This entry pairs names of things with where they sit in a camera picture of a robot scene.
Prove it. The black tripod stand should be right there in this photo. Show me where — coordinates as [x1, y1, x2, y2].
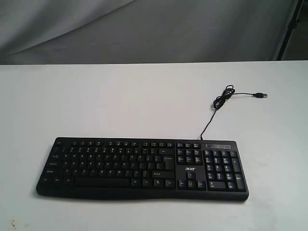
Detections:
[276, 0, 304, 61]

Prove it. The black usb cable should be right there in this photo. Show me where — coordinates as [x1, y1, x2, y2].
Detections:
[199, 84, 268, 141]

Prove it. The grey backdrop cloth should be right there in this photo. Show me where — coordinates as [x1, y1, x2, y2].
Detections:
[0, 0, 296, 64]

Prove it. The black acer keyboard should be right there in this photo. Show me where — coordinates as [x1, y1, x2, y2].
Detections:
[36, 137, 249, 201]

